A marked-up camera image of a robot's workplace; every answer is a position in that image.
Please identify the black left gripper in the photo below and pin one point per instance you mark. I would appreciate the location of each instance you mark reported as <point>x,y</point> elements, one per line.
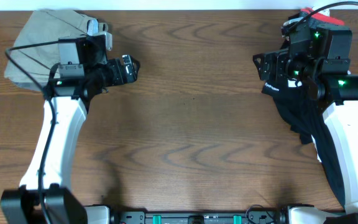
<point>130,76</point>

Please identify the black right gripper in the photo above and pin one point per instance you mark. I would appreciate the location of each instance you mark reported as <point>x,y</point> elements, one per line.
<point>279,59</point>

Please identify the black leggings red waistband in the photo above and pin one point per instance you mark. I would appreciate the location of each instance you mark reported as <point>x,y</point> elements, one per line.
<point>325,145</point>

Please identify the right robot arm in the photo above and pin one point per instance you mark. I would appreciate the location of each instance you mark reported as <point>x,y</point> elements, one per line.
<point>318,98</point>

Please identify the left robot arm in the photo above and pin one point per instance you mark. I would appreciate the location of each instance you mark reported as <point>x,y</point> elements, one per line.
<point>44,194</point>

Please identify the black white t-shirt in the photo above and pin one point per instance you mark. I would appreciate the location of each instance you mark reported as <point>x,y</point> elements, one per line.
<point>284,92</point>

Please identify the folded khaki pants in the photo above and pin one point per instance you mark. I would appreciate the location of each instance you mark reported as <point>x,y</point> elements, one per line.
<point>36,47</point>

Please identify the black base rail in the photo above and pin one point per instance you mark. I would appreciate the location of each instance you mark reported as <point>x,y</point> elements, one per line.
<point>254,214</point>

